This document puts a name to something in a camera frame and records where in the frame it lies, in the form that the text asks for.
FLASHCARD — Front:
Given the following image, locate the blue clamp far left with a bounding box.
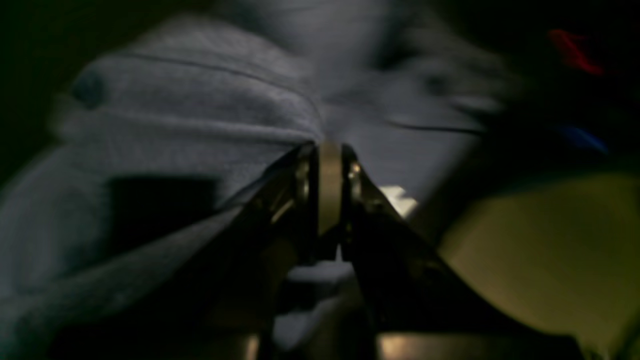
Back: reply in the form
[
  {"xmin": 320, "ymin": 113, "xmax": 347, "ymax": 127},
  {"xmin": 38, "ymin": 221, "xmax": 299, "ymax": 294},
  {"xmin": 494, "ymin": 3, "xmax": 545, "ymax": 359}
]
[{"xmin": 555, "ymin": 126, "xmax": 610, "ymax": 154}]

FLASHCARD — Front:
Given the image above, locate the red-black clamp far left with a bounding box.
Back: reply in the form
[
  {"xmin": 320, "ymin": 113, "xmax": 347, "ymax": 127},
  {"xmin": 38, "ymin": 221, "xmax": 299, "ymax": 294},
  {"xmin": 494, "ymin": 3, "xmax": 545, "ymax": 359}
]
[{"xmin": 547, "ymin": 28, "xmax": 605, "ymax": 76}]

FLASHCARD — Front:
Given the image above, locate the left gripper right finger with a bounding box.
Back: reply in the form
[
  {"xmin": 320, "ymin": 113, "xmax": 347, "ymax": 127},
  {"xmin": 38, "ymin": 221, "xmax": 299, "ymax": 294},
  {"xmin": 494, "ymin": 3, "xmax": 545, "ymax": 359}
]
[{"xmin": 317, "ymin": 143, "xmax": 585, "ymax": 360}]

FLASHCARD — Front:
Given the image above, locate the blue-grey t-shirt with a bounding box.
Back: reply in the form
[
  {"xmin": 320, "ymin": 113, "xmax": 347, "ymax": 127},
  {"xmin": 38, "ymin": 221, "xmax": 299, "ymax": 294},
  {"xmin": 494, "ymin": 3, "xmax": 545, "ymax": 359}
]
[{"xmin": 1, "ymin": 0, "xmax": 517, "ymax": 360}]

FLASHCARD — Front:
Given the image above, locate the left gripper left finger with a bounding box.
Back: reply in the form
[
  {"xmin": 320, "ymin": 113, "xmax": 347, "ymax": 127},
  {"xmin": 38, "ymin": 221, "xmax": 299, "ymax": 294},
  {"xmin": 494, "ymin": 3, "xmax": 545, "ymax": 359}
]
[{"xmin": 50, "ymin": 144, "xmax": 321, "ymax": 360}]

